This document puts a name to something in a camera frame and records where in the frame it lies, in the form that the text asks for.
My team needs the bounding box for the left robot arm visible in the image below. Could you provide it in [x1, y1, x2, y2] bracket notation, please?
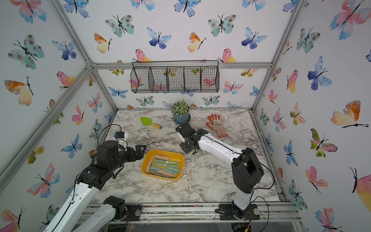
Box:
[44, 140, 147, 232]

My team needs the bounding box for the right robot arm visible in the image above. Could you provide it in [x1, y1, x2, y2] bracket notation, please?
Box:
[175, 123, 269, 220]

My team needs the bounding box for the yellow storage box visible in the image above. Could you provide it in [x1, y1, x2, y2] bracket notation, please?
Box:
[141, 150, 185, 181]

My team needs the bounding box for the red white garden glove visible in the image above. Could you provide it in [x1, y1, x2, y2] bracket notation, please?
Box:
[206, 114, 228, 138]

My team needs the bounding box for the potted green plant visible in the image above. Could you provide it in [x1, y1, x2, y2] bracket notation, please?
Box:
[171, 100, 190, 125]

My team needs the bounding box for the green yellow toy trowel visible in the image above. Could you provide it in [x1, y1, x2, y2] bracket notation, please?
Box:
[140, 117, 162, 130]

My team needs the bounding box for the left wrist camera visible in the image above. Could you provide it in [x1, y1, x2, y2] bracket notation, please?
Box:
[114, 131, 126, 139]

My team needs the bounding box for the black wire wall basket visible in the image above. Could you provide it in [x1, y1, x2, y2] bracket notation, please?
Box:
[129, 60, 220, 96]

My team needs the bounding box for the aluminium front rail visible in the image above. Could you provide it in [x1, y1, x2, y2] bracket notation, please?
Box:
[67, 202, 301, 228]

